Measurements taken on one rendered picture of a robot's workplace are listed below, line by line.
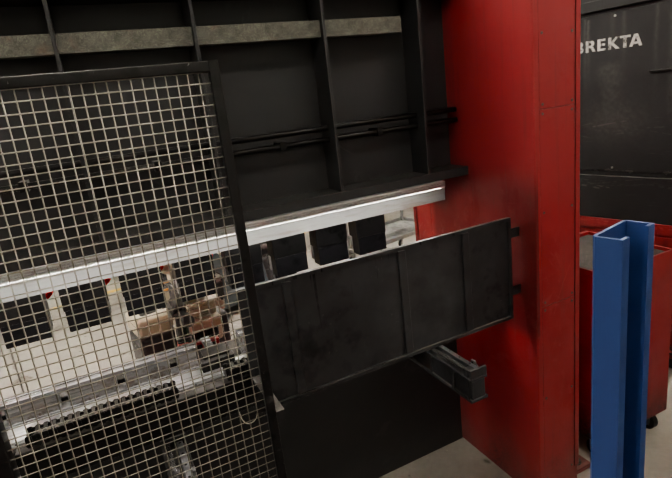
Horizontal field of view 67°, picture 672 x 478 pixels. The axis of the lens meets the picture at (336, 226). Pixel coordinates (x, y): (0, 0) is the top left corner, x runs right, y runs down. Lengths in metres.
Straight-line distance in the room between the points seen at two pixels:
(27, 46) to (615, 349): 1.69
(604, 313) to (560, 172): 1.72
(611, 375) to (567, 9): 1.80
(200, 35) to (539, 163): 1.32
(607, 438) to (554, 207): 1.70
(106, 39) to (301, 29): 0.66
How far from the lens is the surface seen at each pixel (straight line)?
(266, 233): 2.11
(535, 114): 2.05
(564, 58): 2.17
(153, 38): 1.84
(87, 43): 1.83
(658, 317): 2.94
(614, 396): 0.52
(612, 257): 0.47
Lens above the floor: 1.88
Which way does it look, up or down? 14 degrees down
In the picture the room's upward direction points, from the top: 7 degrees counter-clockwise
